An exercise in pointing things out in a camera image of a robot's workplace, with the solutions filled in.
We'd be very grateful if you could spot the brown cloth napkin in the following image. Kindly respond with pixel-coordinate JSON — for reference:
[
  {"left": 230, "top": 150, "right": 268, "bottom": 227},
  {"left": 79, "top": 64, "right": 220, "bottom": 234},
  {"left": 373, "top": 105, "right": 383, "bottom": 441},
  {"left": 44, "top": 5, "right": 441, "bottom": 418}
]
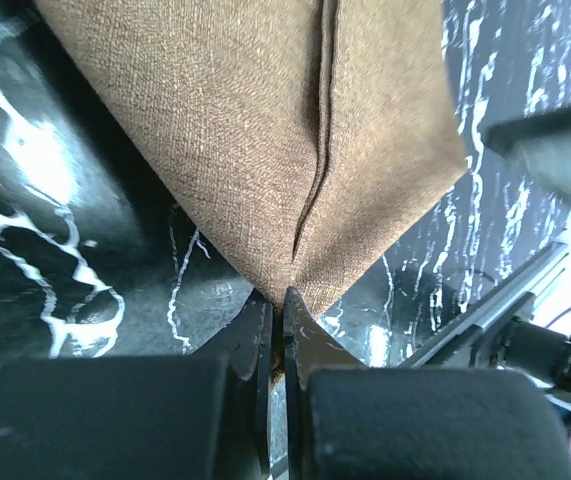
[{"left": 37, "top": 1, "right": 466, "bottom": 315}]

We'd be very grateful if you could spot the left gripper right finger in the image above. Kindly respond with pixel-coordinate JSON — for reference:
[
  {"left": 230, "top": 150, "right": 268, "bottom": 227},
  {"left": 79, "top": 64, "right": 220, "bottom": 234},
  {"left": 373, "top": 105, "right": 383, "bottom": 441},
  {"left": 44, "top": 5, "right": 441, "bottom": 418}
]
[{"left": 282, "top": 288, "right": 571, "bottom": 479}]

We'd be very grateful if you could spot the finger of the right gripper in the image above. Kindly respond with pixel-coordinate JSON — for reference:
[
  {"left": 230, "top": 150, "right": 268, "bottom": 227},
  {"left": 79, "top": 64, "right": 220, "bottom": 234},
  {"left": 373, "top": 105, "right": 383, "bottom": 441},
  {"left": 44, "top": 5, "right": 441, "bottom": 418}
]
[{"left": 482, "top": 104, "right": 571, "bottom": 205}]

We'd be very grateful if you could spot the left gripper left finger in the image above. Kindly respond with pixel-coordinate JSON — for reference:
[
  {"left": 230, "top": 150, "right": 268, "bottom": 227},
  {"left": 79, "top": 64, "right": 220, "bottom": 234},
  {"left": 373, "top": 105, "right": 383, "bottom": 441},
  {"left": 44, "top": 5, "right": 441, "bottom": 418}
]
[{"left": 0, "top": 293, "right": 273, "bottom": 479}]

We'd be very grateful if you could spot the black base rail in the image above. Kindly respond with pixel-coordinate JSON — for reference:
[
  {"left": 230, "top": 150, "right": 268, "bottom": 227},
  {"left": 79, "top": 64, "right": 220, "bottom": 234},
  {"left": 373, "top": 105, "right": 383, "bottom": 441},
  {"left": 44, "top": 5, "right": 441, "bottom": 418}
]
[{"left": 400, "top": 242, "right": 571, "bottom": 395}]

